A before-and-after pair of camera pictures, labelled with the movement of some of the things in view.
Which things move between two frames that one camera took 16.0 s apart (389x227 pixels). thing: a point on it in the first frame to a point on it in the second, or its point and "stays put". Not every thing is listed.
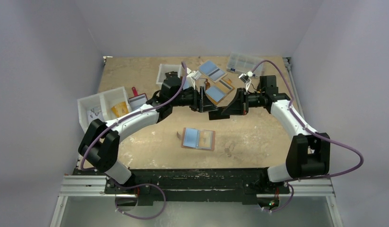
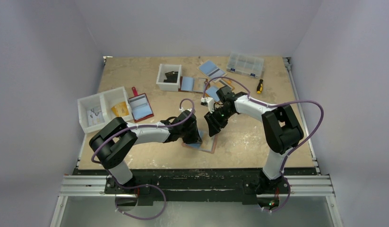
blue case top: x=210 y=70 stays put
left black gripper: x=200 y=102 to x=195 y=138
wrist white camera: x=194 y=76 to x=182 y=109
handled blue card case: x=198 y=139 stays put
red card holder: x=138 y=100 stays put
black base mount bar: x=197 y=187 stays put
